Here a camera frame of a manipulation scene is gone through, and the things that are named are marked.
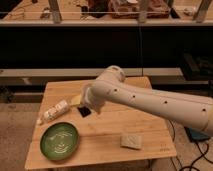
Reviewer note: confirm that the blue box on floor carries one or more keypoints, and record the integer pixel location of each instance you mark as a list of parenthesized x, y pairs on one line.
[(195, 136)]

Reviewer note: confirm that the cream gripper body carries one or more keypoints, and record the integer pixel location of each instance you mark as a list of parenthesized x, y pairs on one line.
[(99, 109)]

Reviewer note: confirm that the beige sponge block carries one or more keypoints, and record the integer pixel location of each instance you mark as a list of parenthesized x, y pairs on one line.
[(131, 140)]

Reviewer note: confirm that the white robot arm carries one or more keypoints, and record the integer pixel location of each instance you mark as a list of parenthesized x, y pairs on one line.
[(192, 111)]

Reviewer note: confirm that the wooden table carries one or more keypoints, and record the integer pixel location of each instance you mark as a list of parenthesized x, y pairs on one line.
[(100, 138)]

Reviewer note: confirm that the black smartphone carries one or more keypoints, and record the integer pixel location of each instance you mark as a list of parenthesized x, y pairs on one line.
[(84, 111)]

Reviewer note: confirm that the white labelled tube bottle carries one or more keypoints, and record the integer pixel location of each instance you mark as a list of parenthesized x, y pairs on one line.
[(54, 112)]

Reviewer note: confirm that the green ceramic bowl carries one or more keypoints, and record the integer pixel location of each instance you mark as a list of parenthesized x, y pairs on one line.
[(59, 141)]

